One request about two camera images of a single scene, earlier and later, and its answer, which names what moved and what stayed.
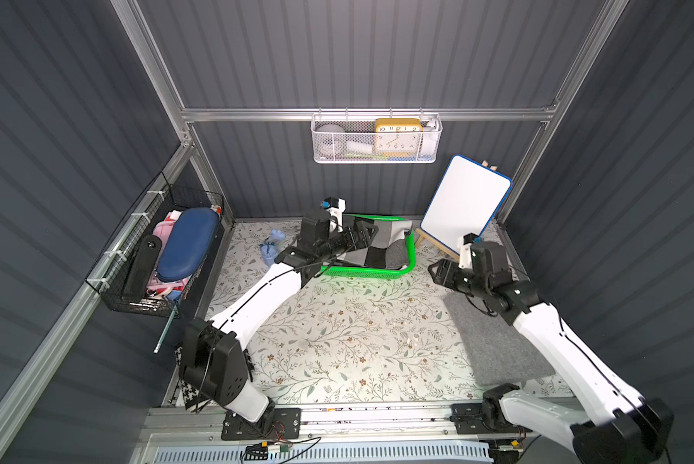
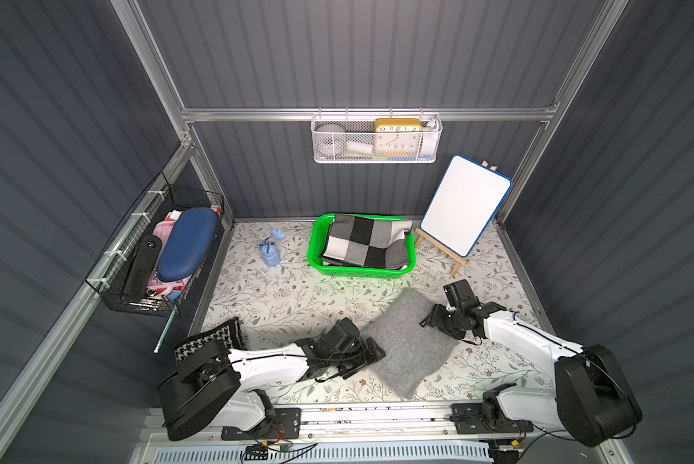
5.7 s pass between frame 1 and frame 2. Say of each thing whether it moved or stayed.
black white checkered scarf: stayed
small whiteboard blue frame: stayed
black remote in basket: stayed
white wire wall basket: stayed
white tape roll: stayed
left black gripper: moved
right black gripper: moved
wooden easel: stayed
